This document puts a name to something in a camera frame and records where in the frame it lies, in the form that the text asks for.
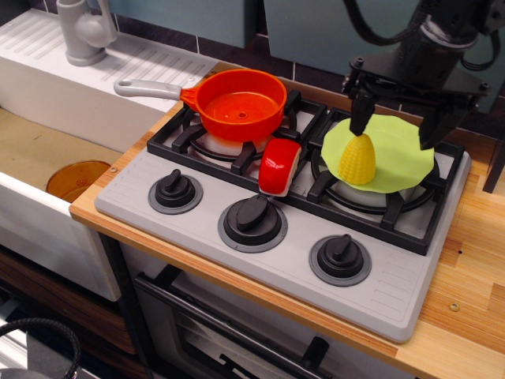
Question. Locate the grey toy faucet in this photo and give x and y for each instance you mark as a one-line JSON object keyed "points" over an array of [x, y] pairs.
{"points": [[86, 35]]}

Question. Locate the black burner grate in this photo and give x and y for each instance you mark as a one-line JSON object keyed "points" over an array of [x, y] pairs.
{"points": [[408, 218]]}

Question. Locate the yellow toy corn cob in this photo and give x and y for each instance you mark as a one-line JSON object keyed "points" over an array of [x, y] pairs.
{"points": [[358, 161]]}

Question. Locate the left black stove knob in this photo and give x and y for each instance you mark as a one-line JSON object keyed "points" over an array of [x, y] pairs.
{"points": [[175, 194]]}

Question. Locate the orange translucent sink drain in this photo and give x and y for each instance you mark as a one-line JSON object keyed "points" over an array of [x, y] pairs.
{"points": [[69, 182]]}

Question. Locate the white toy sink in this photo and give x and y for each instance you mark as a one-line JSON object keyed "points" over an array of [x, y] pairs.
{"points": [[54, 114]]}

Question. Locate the black stove knob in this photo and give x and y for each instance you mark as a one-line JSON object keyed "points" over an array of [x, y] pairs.
{"points": [[175, 194], [340, 260], [253, 225]]}

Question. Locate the light green plastic plate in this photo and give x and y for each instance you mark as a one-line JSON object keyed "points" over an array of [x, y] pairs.
{"points": [[400, 162]]}

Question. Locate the orange toy pot grey handle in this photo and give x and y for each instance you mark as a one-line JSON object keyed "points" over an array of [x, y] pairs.
{"points": [[239, 105]]}

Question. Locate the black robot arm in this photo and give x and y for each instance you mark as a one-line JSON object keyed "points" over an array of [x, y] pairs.
{"points": [[457, 19]]}

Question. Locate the grey toy stove top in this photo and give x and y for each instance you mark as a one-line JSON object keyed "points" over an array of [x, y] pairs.
{"points": [[388, 302]]}

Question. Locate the middle black stove knob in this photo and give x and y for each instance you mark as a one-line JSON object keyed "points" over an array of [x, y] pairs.
{"points": [[253, 225]]}

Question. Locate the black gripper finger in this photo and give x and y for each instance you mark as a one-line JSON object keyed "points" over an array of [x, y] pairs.
{"points": [[361, 111], [439, 119]]}

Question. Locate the toy oven door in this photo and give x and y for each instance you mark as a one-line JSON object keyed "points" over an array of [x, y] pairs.
{"points": [[214, 333]]}

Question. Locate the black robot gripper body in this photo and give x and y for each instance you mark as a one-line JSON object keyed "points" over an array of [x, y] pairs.
{"points": [[421, 70]]}

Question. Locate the right black stove knob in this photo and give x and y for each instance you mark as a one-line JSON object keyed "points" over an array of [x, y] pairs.
{"points": [[340, 260]]}

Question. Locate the red white toy sushi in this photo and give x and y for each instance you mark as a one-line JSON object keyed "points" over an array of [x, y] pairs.
{"points": [[278, 166]]}

